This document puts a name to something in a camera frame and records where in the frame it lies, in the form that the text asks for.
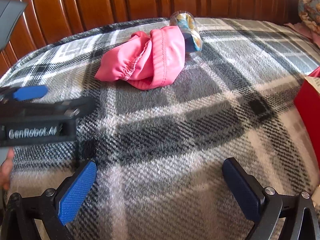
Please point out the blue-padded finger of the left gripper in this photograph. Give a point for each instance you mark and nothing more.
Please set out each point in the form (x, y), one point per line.
(9, 93)

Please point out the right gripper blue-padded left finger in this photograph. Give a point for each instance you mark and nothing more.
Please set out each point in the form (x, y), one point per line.
(55, 207)

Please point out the right gripper dark-padded right finger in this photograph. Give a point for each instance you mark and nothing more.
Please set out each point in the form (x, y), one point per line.
(264, 206)

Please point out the pink fabric garment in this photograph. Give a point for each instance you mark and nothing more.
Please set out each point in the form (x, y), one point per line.
(145, 61)

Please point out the clear plastic candy jar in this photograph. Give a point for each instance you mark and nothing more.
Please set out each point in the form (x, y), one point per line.
(188, 27)

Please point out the person's left hand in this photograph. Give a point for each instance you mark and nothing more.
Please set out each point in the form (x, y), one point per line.
(6, 169)

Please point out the brown wooden headboard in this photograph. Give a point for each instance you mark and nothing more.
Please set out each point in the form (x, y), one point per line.
(47, 21)

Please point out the grey plaid fleece blanket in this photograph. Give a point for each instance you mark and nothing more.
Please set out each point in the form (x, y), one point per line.
(159, 152)

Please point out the red hexagonal box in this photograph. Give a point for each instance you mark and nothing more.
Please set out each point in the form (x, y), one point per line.
(307, 104)

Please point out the pink floral pillow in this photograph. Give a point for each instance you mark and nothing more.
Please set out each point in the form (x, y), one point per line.
(302, 29)

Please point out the floral folded quilt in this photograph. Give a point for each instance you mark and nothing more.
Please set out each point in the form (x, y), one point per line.
(308, 11)

